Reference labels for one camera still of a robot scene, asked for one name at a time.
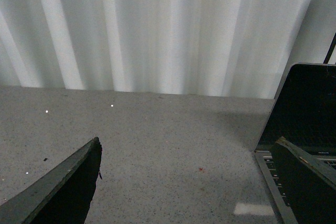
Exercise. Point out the blue base desk lamp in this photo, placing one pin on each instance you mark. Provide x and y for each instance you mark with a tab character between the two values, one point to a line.
330	50

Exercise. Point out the white curtain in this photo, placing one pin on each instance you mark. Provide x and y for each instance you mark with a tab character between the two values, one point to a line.
227	48

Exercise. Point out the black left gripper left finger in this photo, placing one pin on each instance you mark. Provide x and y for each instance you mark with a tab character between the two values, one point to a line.
63	195

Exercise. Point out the grey laptop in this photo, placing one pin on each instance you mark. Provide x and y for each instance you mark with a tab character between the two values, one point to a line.
304	114

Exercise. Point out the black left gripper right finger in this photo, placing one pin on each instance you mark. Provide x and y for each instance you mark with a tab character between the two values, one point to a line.
308	182

